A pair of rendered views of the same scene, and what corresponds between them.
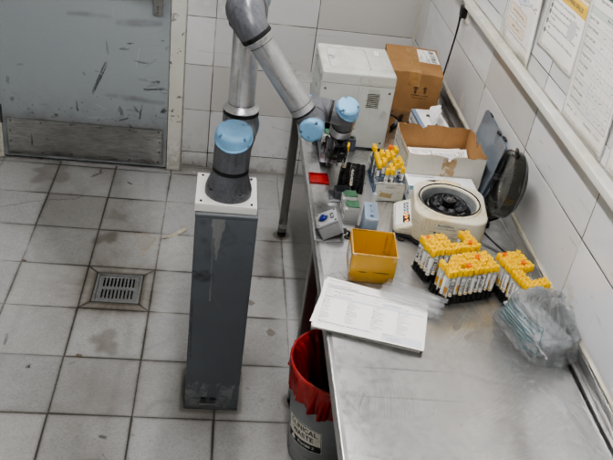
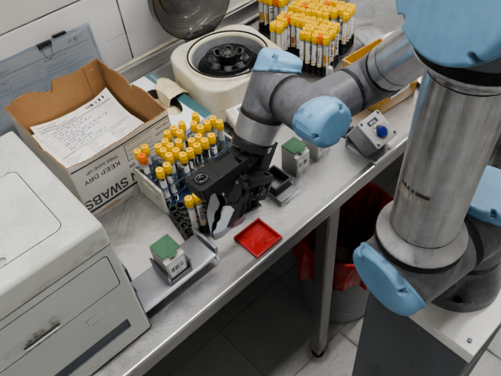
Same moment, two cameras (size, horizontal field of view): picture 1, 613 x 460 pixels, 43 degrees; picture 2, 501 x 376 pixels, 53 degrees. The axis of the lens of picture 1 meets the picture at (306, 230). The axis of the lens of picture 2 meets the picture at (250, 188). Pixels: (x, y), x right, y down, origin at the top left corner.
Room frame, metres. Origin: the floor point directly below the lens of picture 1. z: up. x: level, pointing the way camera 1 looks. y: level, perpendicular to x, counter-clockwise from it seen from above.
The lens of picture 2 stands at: (2.69, 0.49, 1.68)
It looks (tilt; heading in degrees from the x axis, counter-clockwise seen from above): 48 degrees down; 240
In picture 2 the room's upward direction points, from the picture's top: 6 degrees counter-clockwise
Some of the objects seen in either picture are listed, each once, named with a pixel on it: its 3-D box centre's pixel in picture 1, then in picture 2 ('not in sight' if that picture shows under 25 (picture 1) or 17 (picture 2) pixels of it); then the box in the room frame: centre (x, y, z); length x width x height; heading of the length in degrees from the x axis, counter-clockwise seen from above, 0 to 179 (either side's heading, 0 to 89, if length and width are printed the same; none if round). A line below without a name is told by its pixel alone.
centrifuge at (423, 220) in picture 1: (440, 214); (233, 76); (2.18, -0.42, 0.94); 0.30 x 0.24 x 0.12; 90
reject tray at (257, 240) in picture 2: (318, 178); (257, 237); (2.39, -0.01, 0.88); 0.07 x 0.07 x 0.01; 9
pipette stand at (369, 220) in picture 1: (368, 224); not in sight; (2.07, -0.19, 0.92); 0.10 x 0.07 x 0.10; 3
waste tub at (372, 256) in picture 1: (371, 256); (379, 76); (1.90, -0.20, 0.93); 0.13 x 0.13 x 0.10; 5
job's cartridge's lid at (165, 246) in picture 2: not in sight; (165, 248); (2.57, -0.03, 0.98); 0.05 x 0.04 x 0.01; 99
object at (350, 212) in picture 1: (350, 212); (315, 141); (2.15, -0.13, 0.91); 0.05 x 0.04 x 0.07; 99
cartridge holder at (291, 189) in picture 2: (342, 193); (274, 182); (2.29, -0.10, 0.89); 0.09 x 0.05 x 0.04; 99
